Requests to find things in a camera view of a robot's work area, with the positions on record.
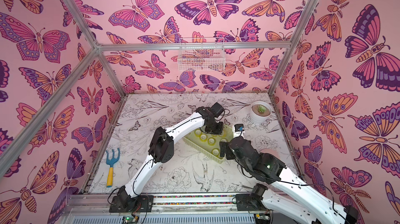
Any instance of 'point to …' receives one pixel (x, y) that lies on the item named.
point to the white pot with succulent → (260, 111)
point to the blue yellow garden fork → (110, 169)
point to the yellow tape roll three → (215, 151)
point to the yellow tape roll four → (203, 137)
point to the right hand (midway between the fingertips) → (226, 144)
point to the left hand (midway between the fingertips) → (224, 133)
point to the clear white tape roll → (198, 132)
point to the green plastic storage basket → (208, 144)
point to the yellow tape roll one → (223, 140)
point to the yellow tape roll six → (211, 141)
